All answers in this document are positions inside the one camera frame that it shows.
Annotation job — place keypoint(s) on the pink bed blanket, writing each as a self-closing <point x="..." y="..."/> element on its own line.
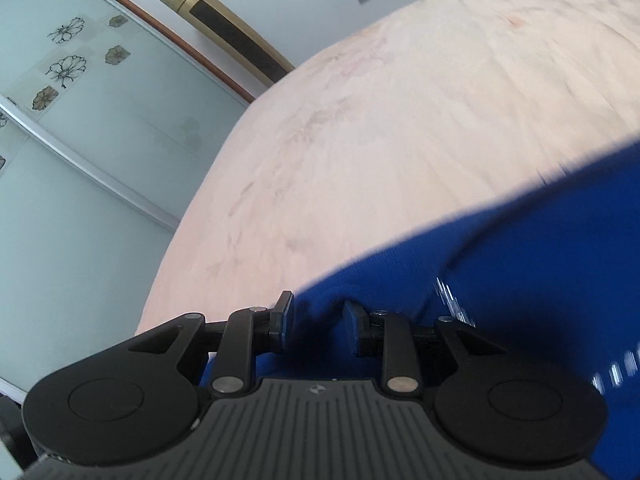
<point x="400" y="110"/>

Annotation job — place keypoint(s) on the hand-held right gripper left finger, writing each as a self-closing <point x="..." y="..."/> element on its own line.
<point x="285" y="321"/>

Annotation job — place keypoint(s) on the gold and black tower appliance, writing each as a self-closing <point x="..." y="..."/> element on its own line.
<point x="225" y="30"/>

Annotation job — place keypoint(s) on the frosted glass sliding door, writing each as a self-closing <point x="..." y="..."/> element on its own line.
<point x="75" y="160"/>

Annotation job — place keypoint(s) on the blue knit garment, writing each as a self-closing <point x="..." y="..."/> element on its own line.
<point x="500" y="260"/>

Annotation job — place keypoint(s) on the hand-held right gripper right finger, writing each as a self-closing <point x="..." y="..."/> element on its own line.
<point x="356" y="327"/>

